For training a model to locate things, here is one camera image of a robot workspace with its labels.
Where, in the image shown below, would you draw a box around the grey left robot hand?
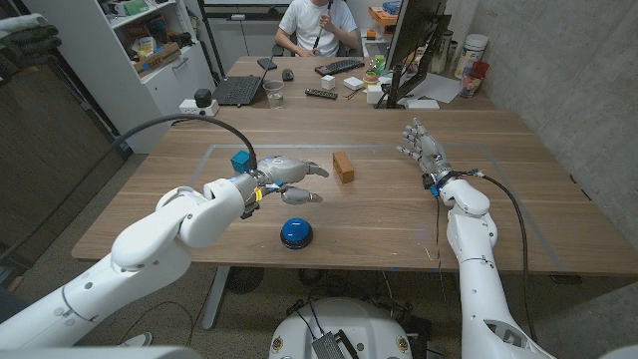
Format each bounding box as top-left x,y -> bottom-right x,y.
243,156 -> 331,206

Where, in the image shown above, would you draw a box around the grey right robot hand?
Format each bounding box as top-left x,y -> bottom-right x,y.
396,117 -> 458,188

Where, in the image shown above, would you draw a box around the blue button with black base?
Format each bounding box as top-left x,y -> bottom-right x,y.
279,217 -> 315,250

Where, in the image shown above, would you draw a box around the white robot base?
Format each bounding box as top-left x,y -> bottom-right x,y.
268,297 -> 415,359

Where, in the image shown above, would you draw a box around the brown wooden block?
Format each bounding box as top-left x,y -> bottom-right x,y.
332,151 -> 356,184

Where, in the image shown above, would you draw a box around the blue cube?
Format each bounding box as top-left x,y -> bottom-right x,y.
230,150 -> 252,175

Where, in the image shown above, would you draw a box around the white paper sheet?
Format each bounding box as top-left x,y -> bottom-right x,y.
406,72 -> 463,105

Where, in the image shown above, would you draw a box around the clear drinking glass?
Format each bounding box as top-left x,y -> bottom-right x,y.
262,79 -> 285,110

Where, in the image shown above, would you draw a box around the black remote control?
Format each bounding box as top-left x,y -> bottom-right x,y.
304,87 -> 339,101

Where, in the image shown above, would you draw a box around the black laptop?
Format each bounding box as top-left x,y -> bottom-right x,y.
212,49 -> 276,108

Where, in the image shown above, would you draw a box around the white canister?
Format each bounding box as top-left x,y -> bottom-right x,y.
454,33 -> 490,80

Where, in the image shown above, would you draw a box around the white power strip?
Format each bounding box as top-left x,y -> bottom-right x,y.
178,98 -> 220,118

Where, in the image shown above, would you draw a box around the black round fan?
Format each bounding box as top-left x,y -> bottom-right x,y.
226,266 -> 265,295

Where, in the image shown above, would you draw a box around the black keyboard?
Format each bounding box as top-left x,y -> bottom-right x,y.
314,58 -> 366,77

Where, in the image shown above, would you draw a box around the black computer monitor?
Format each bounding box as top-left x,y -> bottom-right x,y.
383,0 -> 453,110

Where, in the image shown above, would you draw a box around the orange box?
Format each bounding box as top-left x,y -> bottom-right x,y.
368,4 -> 400,27

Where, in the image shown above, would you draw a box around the person in white t-shirt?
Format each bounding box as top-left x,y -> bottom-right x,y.
273,0 -> 360,58

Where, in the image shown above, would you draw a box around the cardboard box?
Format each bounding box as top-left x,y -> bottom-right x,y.
132,41 -> 182,77

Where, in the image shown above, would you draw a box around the white shelf cabinet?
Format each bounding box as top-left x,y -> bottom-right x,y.
22,0 -> 216,155

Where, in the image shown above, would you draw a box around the white robot torso edge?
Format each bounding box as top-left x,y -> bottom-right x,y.
0,345 -> 203,359

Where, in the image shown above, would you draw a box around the black and white teleoperation glove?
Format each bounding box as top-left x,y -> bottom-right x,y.
0,13 -> 64,76

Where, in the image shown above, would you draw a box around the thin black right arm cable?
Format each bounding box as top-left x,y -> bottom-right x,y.
435,193 -> 446,303

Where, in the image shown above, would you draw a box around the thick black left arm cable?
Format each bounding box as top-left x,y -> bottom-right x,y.
0,113 -> 259,260

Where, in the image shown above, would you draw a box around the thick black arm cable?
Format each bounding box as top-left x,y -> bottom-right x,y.
468,168 -> 539,344
0,113 -> 259,260

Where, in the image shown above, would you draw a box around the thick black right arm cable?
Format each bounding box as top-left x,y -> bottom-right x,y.
468,168 -> 539,344

